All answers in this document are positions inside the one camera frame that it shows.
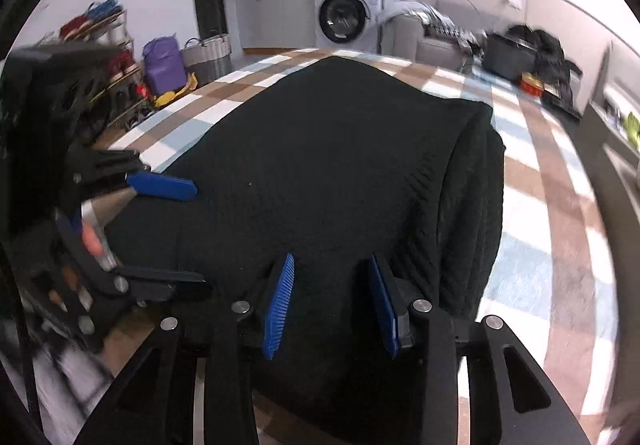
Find white front-load washing machine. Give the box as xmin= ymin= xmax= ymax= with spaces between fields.
xmin=314 ymin=0 xmax=383 ymax=53

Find shoe rack with shoes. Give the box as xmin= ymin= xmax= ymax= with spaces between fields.
xmin=40 ymin=0 xmax=154 ymax=140

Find grey clothes on sofa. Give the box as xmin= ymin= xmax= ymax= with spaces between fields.
xmin=378 ymin=0 xmax=480 ymax=48

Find red round tin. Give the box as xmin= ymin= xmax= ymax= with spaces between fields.
xmin=518 ymin=72 xmax=544 ymax=98

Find black storage box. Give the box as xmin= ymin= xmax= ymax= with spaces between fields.
xmin=482 ymin=34 xmax=537 ymax=83

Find black clothes pile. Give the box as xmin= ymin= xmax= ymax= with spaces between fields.
xmin=506 ymin=24 xmax=584 ymax=118

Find grey sofa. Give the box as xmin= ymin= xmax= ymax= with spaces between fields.
xmin=376 ymin=16 xmax=484 ymax=70

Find person's left hand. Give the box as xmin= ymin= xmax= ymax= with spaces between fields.
xmin=81 ymin=223 xmax=104 ymax=257

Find purple bag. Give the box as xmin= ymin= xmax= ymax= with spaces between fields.
xmin=142 ymin=36 xmax=188 ymax=96

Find black knit sweater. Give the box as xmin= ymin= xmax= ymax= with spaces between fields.
xmin=106 ymin=57 xmax=504 ymax=444

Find grey striped laundry basket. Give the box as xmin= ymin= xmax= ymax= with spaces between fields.
xmin=181 ymin=34 xmax=232 ymax=87

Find checked brown blue tablecloth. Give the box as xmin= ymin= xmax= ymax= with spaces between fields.
xmin=101 ymin=48 xmax=618 ymax=444

